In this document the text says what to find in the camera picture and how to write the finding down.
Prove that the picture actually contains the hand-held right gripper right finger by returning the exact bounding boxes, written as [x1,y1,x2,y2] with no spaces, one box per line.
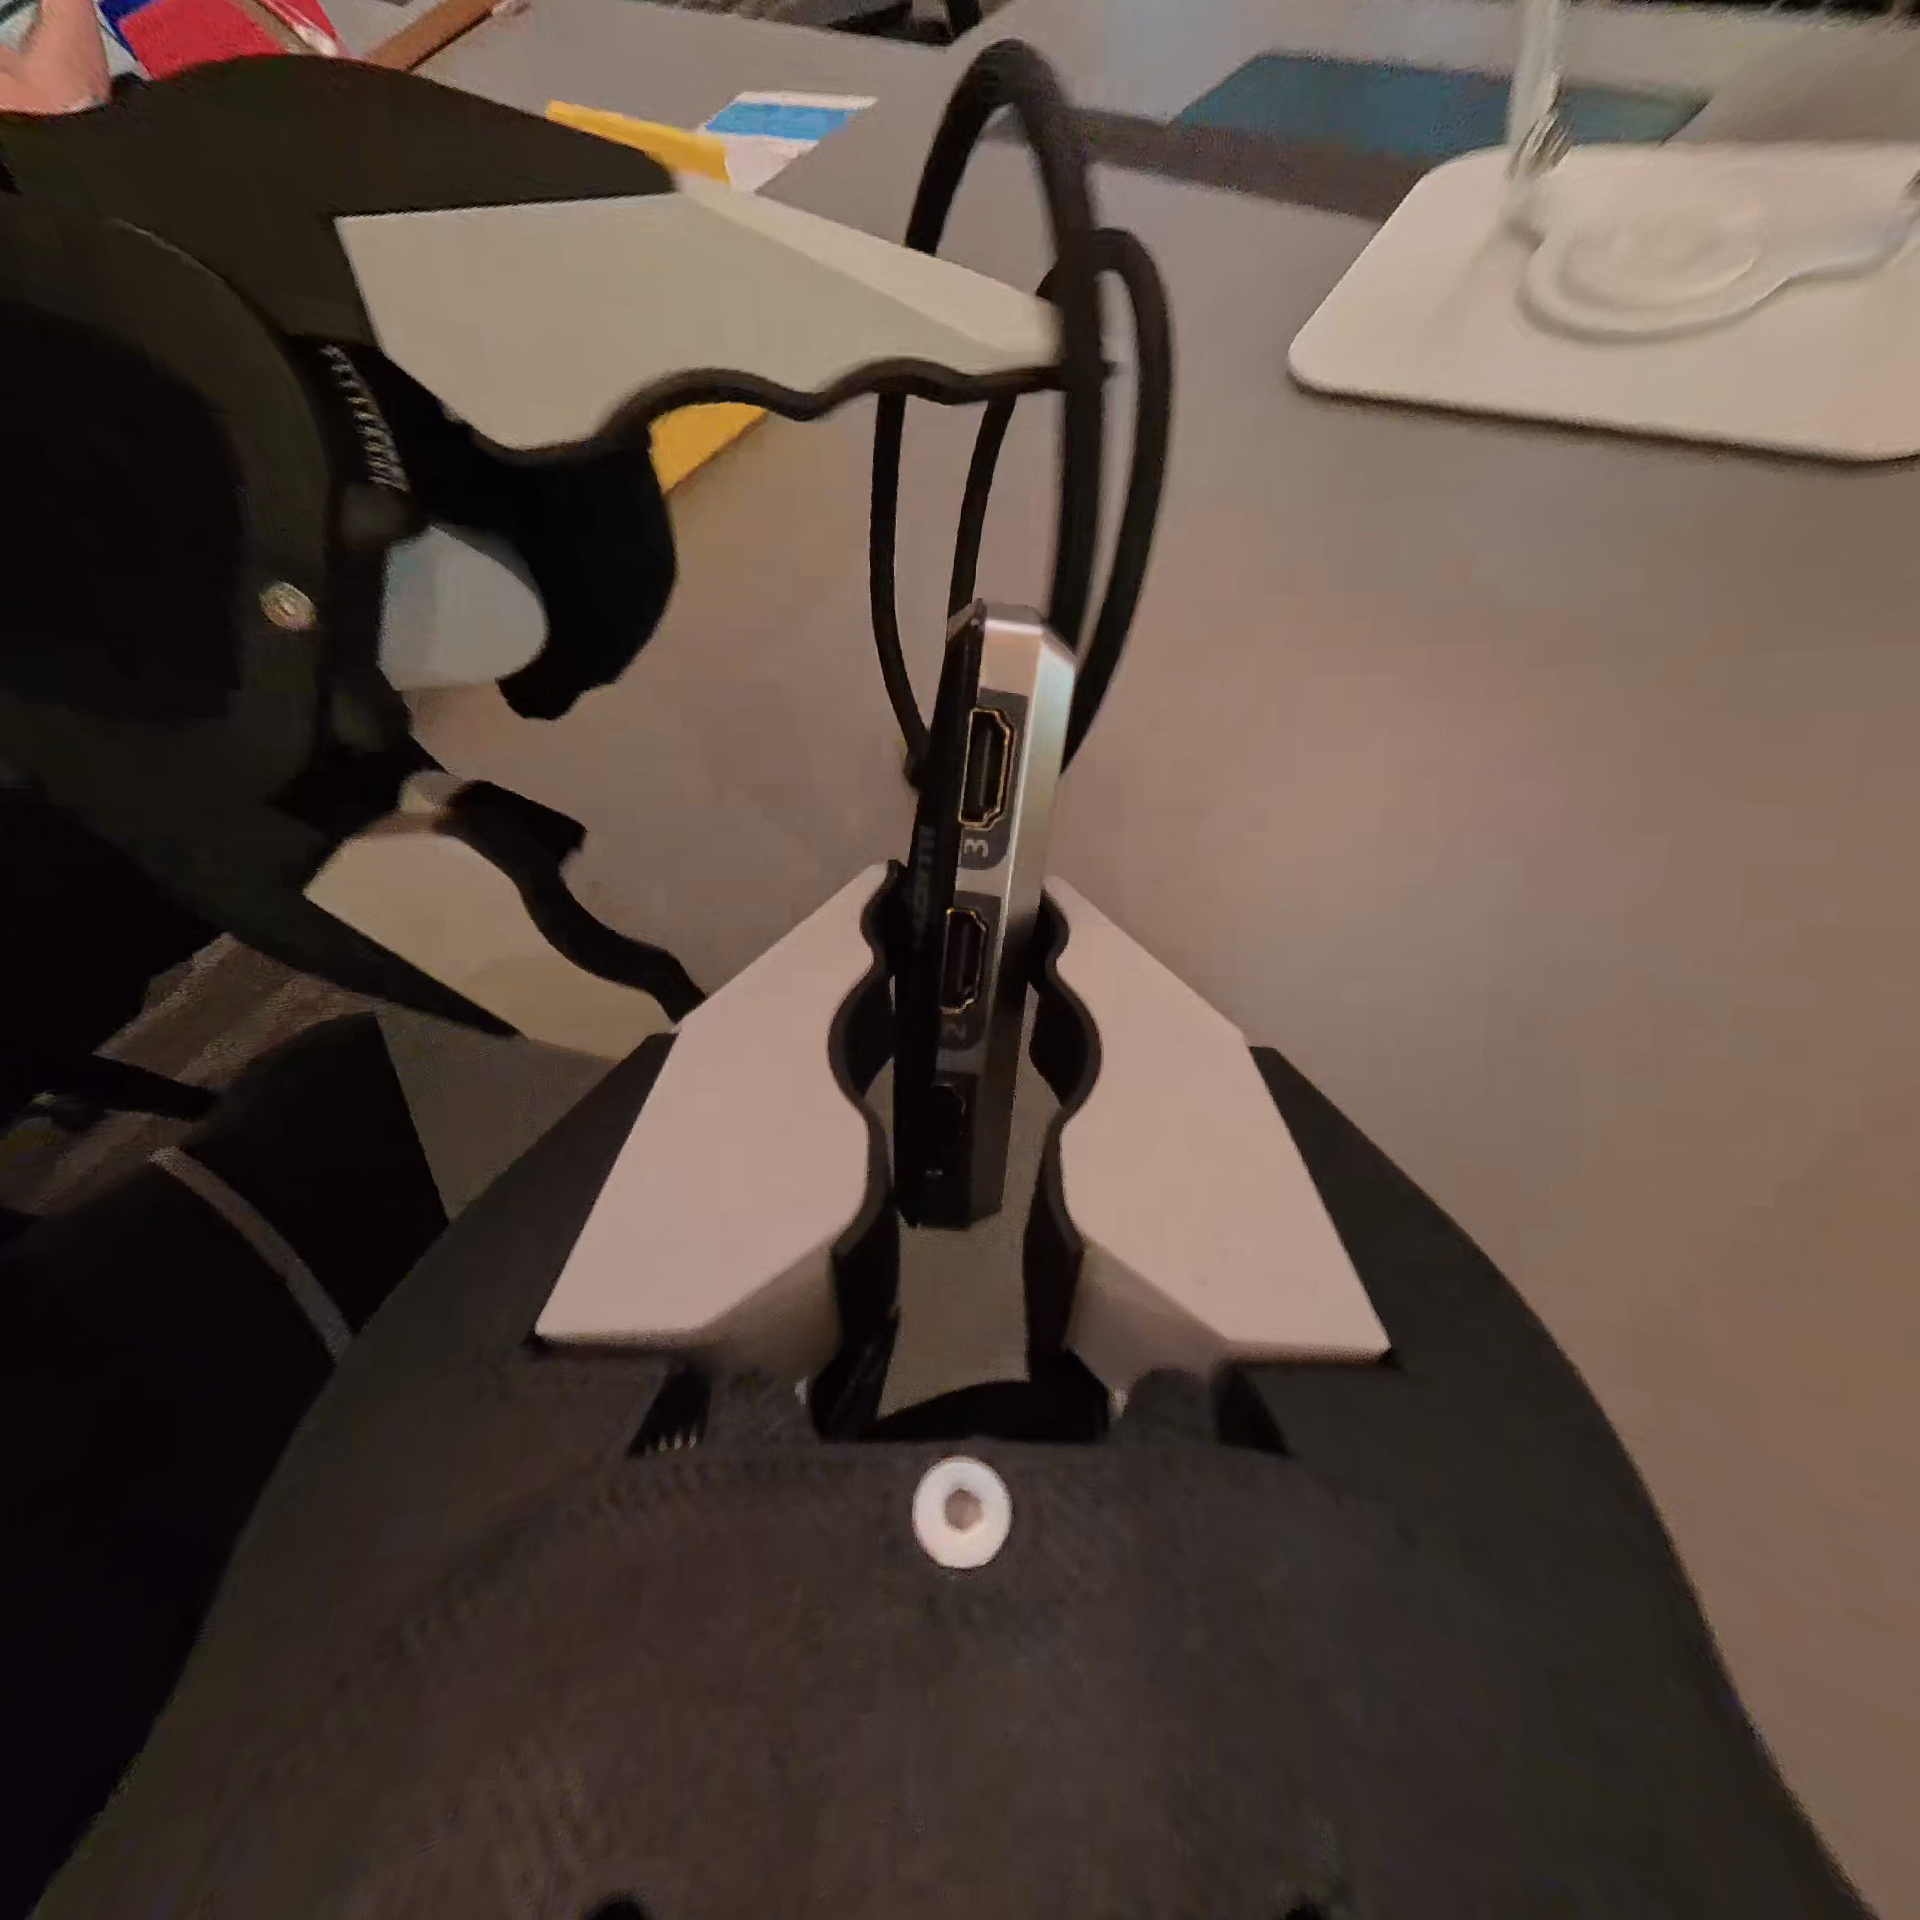
[1031,873,1392,1389]

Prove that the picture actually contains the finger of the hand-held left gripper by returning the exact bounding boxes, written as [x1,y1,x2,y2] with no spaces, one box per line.
[334,191,1124,722]
[300,772,711,1039]

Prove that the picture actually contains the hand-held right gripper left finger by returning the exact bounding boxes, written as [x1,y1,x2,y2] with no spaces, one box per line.
[532,862,904,1354]

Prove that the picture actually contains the yellow plastic bin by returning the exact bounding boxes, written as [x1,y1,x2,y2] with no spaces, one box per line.
[543,97,770,497]

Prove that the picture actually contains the silver black hdmi switch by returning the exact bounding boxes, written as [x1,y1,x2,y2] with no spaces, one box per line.
[892,599,1080,1233]

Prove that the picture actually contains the black switch pigtail cable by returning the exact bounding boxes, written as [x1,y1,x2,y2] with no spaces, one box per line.
[867,37,1174,789]

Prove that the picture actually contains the white blue paper sheet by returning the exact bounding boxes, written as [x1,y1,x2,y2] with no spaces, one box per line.
[701,90,880,195]

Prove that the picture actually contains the white base tablet stand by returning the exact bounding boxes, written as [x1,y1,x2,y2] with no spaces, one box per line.
[1287,0,1920,463]

